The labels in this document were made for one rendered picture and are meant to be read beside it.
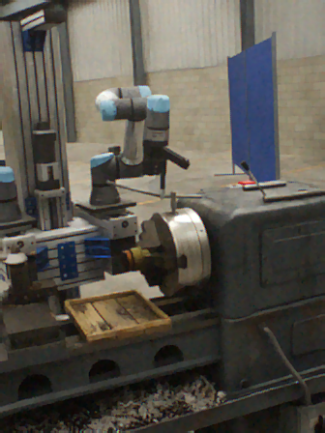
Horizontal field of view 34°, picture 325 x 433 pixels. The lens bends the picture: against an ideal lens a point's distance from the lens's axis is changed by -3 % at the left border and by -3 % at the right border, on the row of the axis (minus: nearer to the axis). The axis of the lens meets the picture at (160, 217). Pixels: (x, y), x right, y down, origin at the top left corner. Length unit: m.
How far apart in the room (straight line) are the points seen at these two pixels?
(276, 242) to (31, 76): 1.37
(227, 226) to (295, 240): 0.29
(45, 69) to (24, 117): 0.25
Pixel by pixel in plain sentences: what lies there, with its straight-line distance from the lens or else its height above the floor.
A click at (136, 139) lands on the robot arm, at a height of 1.46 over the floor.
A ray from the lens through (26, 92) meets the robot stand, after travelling 2.61.
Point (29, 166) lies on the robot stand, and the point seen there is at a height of 1.37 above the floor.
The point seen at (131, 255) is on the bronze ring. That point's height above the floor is 1.11.
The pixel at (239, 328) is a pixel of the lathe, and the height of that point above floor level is 0.82.
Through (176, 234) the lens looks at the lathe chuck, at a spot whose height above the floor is 1.18.
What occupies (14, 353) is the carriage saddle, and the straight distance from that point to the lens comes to 1.74.
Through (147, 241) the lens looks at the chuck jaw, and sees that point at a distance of 1.99.
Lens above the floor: 1.65
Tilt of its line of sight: 13 degrees down
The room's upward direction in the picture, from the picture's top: 4 degrees counter-clockwise
